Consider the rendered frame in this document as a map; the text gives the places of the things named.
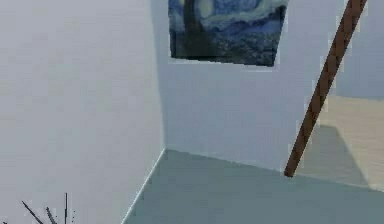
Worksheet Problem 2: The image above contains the blue swirl framed painting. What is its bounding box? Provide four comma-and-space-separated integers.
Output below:
167, 0, 289, 67

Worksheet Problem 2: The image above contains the brown wooden door frame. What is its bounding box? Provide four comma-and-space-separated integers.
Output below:
283, 0, 368, 178

